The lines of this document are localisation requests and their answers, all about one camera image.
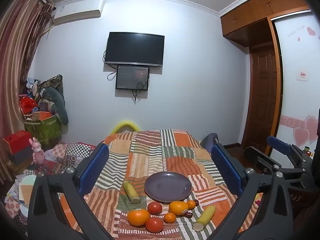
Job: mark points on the striped brown curtain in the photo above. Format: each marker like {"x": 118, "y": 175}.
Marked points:
{"x": 17, "y": 55}

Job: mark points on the brown wooden door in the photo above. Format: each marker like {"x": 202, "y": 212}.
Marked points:
{"x": 262, "y": 100}

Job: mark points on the dark floral cushion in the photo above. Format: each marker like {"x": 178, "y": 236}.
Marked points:
{"x": 53, "y": 81}

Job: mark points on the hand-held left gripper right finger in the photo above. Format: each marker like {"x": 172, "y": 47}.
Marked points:
{"x": 226, "y": 170}

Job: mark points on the white sliding wardrobe door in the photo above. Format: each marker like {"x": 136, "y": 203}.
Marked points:
{"x": 295, "y": 100}

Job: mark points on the checkered cloth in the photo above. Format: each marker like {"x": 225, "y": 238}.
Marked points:
{"x": 77, "y": 148}

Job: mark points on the grey blue bag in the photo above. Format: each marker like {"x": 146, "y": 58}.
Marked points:
{"x": 208, "y": 142}

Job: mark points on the wooden overhead cabinets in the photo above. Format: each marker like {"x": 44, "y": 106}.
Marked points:
{"x": 250, "y": 15}

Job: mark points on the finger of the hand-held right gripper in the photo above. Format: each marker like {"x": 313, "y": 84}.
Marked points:
{"x": 277, "y": 143}
{"x": 255, "y": 156}

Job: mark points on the white air conditioner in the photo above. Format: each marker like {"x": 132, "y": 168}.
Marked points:
{"x": 77, "y": 10}

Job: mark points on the green fabric storage box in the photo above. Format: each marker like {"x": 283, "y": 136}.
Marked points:
{"x": 46, "y": 130}

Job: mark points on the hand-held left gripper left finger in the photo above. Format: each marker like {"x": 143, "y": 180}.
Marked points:
{"x": 93, "y": 170}

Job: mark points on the green corn piece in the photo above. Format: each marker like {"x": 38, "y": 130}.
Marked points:
{"x": 131, "y": 192}

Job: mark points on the grey plush toy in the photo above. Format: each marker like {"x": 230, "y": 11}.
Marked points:
{"x": 58, "y": 102}

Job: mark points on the red gift box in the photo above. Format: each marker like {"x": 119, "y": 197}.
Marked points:
{"x": 17, "y": 138}

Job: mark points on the pink toy rabbit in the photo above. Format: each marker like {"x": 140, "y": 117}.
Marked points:
{"x": 37, "y": 151}

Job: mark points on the purple plate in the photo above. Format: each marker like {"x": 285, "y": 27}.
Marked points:
{"x": 167, "y": 187}

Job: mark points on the large orange with sticker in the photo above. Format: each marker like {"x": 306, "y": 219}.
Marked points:
{"x": 138, "y": 217}

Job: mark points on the small black monitor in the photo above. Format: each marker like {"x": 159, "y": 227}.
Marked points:
{"x": 131, "y": 77}

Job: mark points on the yellow orange with sticker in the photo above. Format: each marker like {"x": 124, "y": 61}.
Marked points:
{"x": 177, "y": 207}

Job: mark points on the orange cardboard box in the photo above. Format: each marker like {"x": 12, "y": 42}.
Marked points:
{"x": 42, "y": 115}

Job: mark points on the yellow corn cob piece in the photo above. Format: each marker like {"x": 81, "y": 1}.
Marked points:
{"x": 205, "y": 217}

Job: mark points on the red plastic bag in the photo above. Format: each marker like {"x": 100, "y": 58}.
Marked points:
{"x": 27, "y": 105}

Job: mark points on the red tomato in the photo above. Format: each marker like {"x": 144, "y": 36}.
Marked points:
{"x": 154, "y": 224}
{"x": 154, "y": 208}

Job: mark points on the striped patchwork blanket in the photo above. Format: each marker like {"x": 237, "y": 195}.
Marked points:
{"x": 150, "y": 152}

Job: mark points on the small dark red fruit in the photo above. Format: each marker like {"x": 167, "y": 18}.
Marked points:
{"x": 196, "y": 202}
{"x": 188, "y": 214}

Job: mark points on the black wall television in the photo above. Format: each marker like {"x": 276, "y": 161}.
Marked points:
{"x": 135, "y": 47}

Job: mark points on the small tangerine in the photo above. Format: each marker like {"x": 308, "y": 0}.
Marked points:
{"x": 170, "y": 217}
{"x": 191, "y": 204}

